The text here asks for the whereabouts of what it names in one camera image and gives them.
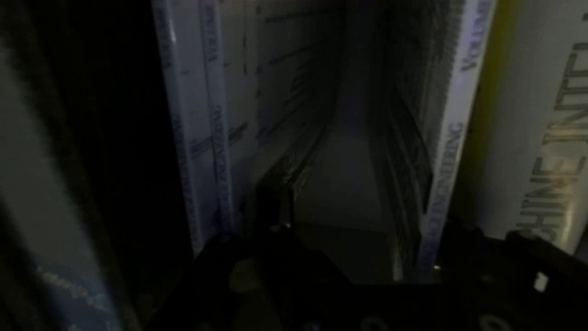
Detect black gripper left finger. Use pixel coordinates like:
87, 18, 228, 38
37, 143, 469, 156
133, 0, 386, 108
254, 174, 294, 235

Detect white Machine Intelligence 8 book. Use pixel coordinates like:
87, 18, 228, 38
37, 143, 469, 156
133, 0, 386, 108
473, 0, 588, 253

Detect thin white journal stack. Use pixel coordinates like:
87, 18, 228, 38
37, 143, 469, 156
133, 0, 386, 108
151, 0, 346, 252

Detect thin white book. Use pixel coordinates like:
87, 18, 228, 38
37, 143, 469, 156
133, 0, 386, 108
377, 0, 498, 279

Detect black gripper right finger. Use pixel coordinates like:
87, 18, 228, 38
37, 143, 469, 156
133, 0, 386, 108
438, 211, 504, 274

